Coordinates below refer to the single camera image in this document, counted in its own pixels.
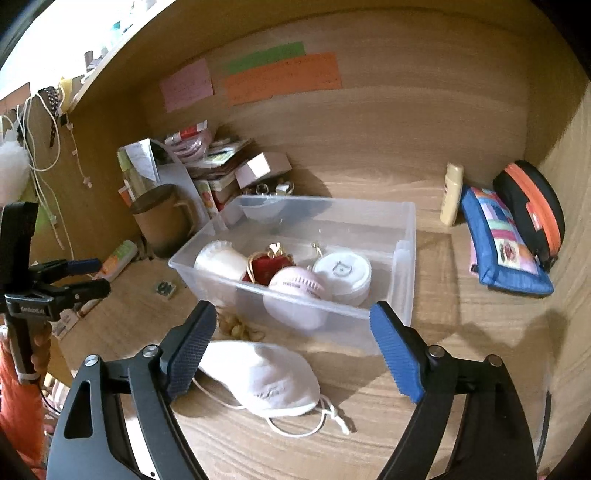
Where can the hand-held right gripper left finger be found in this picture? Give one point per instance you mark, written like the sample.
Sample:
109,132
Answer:
191,350

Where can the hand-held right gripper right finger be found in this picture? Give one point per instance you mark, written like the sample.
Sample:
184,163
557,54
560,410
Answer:
397,350

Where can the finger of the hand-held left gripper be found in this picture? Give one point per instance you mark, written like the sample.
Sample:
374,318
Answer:
94,289
85,266

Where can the clear plastic storage box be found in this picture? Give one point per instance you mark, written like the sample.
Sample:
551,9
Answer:
402,277

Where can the white face mask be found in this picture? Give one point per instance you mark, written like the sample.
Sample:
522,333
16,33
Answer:
263,378

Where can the person's left forearm orange sleeve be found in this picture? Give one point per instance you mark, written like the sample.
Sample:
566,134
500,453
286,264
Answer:
18,406

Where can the wooden desktop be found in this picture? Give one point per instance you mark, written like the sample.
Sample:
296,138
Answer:
461,332

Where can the person's left hand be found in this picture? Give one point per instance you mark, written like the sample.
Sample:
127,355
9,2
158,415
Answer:
40,353

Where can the green orange tube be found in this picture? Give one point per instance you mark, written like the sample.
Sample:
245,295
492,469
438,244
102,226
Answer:
117,259

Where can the small square stamp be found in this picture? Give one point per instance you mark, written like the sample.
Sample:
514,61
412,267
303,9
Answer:
164,289

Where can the brown mug with lid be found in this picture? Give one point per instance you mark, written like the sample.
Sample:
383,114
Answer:
157,226

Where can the white plush toy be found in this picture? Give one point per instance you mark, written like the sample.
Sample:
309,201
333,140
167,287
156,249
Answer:
10,166

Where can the white ruffled cup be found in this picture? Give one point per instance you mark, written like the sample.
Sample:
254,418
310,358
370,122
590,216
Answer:
219,263

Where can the white round compact case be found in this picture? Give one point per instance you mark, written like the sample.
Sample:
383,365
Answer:
341,273

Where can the red pouch with gold clasp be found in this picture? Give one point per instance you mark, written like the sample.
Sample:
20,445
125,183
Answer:
268,271

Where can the pink white round jar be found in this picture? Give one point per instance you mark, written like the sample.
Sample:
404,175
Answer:
295,295

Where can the white folded paper bag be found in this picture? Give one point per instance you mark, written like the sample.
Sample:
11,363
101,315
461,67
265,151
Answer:
138,156

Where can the orange print carton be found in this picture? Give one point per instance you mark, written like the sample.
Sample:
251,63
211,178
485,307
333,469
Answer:
213,196

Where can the blue patchwork pencil pouch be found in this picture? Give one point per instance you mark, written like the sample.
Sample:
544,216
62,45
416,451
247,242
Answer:
480,217

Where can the cream lotion bottle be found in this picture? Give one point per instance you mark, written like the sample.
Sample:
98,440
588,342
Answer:
451,198

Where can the pink clear plastic packet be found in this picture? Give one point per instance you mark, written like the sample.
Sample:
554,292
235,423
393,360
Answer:
189,141

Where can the small glass jar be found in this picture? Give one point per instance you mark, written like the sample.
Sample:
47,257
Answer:
264,189

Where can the small white cardboard box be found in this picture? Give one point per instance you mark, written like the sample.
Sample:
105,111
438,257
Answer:
254,168

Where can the black case with orange zip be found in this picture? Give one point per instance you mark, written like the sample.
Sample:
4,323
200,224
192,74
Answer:
517,198

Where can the pink paper note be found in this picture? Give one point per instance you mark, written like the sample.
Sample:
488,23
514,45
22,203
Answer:
187,85

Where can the orange paper note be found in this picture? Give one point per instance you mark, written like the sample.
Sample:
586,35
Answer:
281,79

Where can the green paper note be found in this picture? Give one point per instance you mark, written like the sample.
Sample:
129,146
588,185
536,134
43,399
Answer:
263,57

